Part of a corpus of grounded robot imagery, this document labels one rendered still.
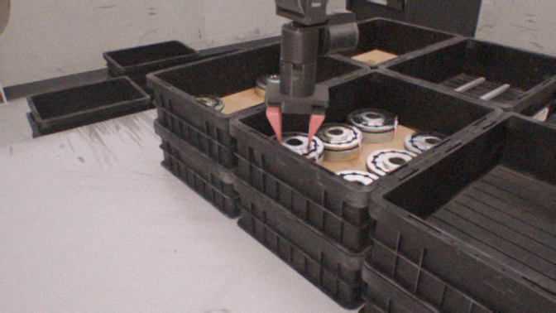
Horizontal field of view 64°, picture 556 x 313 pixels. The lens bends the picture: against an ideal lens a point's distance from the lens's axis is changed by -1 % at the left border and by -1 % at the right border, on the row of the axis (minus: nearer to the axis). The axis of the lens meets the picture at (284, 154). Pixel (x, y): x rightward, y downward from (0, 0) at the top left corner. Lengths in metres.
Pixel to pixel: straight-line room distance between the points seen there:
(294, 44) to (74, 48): 3.17
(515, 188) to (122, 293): 0.68
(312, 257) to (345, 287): 0.07
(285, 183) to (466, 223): 0.28
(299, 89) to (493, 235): 0.36
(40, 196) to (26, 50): 2.69
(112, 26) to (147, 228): 3.00
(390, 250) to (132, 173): 0.69
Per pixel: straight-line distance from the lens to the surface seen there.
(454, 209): 0.77
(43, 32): 3.72
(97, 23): 3.78
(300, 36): 0.69
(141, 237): 0.91
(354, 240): 0.65
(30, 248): 0.96
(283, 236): 0.77
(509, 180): 0.88
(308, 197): 0.67
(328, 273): 0.73
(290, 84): 0.71
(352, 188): 0.59
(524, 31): 4.38
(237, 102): 1.09
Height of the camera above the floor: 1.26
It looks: 30 degrees down
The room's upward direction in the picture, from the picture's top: straight up
